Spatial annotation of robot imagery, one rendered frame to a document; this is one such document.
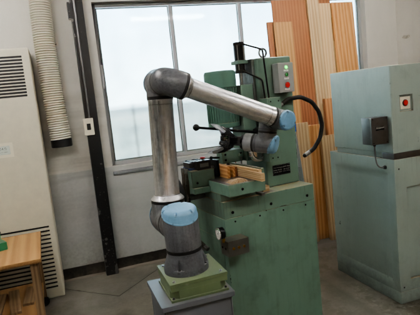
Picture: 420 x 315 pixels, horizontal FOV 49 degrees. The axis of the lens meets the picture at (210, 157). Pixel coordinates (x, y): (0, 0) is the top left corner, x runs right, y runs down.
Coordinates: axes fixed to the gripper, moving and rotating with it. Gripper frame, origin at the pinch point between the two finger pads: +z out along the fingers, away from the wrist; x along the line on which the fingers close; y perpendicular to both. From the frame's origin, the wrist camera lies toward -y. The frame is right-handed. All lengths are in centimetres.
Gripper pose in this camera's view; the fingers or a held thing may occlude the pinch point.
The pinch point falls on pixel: (209, 138)
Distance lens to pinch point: 237.1
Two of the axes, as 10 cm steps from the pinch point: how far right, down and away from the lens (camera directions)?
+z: -9.1, -1.1, 4.0
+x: -1.0, 9.9, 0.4
